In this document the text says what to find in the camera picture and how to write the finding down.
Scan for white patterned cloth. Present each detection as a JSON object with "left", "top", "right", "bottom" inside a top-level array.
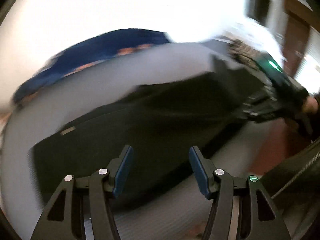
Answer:
[{"left": 222, "top": 21, "right": 284, "bottom": 67}]

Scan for blue floral blanket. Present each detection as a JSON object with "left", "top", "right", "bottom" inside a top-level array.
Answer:
[{"left": 12, "top": 28, "right": 171, "bottom": 105}]

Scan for person's right hand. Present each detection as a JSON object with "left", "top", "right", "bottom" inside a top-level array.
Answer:
[{"left": 302, "top": 96, "right": 319, "bottom": 114}]

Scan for grey honeycomb mattress cover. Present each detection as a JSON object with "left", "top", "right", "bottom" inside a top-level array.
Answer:
[{"left": 0, "top": 42, "right": 286, "bottom": 240}]

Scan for black pants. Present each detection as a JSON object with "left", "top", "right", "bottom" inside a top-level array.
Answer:
[{"left": 32, "top": 57, "right": 265, "bottom": 211}]

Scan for black white zigzag cloth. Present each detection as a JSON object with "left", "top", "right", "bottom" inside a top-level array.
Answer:
[{"left": 228, "top": 40, "right": 262, "bottom": 71}]

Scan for black cable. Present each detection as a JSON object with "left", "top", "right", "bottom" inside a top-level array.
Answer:
[{"left": 271, "top": 152, "right": 320, "bottom": 200}]

